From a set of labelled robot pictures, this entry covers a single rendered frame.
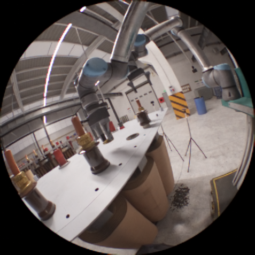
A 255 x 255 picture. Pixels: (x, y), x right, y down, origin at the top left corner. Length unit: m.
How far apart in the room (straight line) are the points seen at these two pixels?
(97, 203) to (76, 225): 0.08
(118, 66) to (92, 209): 0.49
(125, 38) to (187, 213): 1.81
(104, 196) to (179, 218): 1.40
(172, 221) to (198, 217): 0.36
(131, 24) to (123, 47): 0.12
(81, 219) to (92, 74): 0.41
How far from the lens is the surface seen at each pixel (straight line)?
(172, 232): 1.51
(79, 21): 3.51
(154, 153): 0.89
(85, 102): 0.42
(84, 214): 0.23
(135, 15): 0.47
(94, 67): 0.34
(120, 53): 0.42
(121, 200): 0.58
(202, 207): 1.60
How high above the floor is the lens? 1.50
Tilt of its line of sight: 9 degrees down
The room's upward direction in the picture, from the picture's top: 24 degrees counter-clockwise
